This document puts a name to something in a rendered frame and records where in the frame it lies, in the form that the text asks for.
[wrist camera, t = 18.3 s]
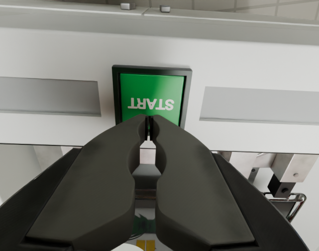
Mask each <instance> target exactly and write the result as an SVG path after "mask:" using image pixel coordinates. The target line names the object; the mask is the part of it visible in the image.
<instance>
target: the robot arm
mask: <svg viewBox="0 0 319 251"><path fill-rule="evenodd" d="M148 130H150V141H152V142H153V143H154V144H155V146H156V153H155V166H156V168H157V169H158V170H159V171H160V173H161V177H160V178H159V179H158V181H157V190H156V204H155V226H156V236H157V238H158V240H159V241H160V242H161V243H162V244H164V245H165V246H167V247H168V248H170V249H172V250H173V251H310V250H309V248H308V247H307V245H306V244H305V242H304V241H303V240H302V238H301V237H300V235H299V234H298V233H297V231H296V230H295V229H294V227H293V226H292V225H291V224H290V222H289V221H288V220H287V219H286V218H285V217H284V215H283V214H282V213H281V212H280V211H279V210H278V209H277V208H276V207H275V205H274V204H273V203H272V202H271V201H270V200H269V199H268V198H267V197H266V196H264V195H263V194H262V193H261V192H260V191H259V190H258V189H257V188H256V187H255V186H254V185H253V184H252V183H251V182H250V181H249V180H248V179H247V178H245V177H244V176H243V175H242V174H241V173H240V172H239V171H238V170H237V169H236V168H235V167H234V166H233V165H232V164H231V163H230V162H229V161H228V160H227V159H225V158H224V157H223V156H222V155H221V154H220V153H212V152H211V151H210V150H209V149H208V148H207V147H206V146H205V145H204V144H203V143H202V142H201V141H200V140H198V139H197V138H196V137H194V136H193V135H192V134H190V133H189V132H187V131H186V130H184V129H182V128H181V127H179V126H177V125H176V124H174V123H172V122H171V121H169V120H167V119H166V118H164V117H162V116H161V115H153V116H147V115H144V114H138V115H136V116H134V117H132V118H130V119H128V120H126V121H124V122H122V123H119V124H117V125H115V126H113V127H111V128H109V129H107V130H105V131H104V132H102V133H100V134H99V135H97V136H96V137H94V138H93V139H92V140H90V141H89V142H88V143H87V144H85V145H84V146H83V147H82V148H72V149H71V150H70V151H68V152H67V153H66V154H65V155H63V156H62V157H61V158H59V159H58V160H57V161H56V162H54V163H53V164H52V165H50V166H49V167H48V168H47V169H45V170H44V171H43V172H41V173H40V174H39V175H37V176H36V177H35V178H34V179H32V180H31V181H30V182H28V183H27V184H26V185H25V186H23V187H22V188H21V189H19V190H18V191H17V192H16V193H14V194H13V195H12V196H11V197H9V198H8V199H7V200H6V201H5V202H4V203H3V204H1V205H0V251H111V250H113V249H115V248H116V247H118V246H120V245H121V244H123V243H125V242H126V241H128V239H129V238H130V237H131V234H132V229H133V222H134V214H135V180H134V178H133V177H132V173H133V172H134V171H135V169H136V168H137V167H138V166H139V165H140V146H141V145H142V144H143V143H144V142H145V140H146V141H147V138H148Z"/></svg>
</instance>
